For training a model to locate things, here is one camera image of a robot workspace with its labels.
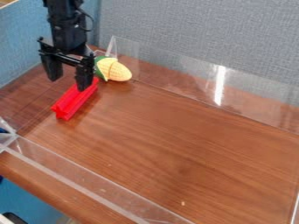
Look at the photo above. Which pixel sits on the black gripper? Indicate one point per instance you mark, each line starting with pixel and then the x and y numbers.
pixel 79 57

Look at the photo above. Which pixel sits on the red plastic block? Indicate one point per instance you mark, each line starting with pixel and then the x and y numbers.
pixel 73 100

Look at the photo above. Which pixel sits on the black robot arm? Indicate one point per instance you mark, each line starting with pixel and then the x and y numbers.
pixel 67 47

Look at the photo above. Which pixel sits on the yellow green toy corn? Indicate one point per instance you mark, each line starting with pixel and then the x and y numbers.
pixel 111 70

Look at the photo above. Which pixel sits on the clear acrylic front barrier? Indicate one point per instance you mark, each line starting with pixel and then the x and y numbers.
pixel 106 192

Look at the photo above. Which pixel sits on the clear acrylic barrier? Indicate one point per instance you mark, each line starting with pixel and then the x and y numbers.
pixel 294 218
pixel 265 100
pixel 106 192

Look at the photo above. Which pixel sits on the clear acrylic back barrier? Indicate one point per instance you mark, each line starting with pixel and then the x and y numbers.
pixel 265 100

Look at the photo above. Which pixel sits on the clear acrylic right barrier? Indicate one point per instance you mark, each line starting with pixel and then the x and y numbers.
pixel 294 218

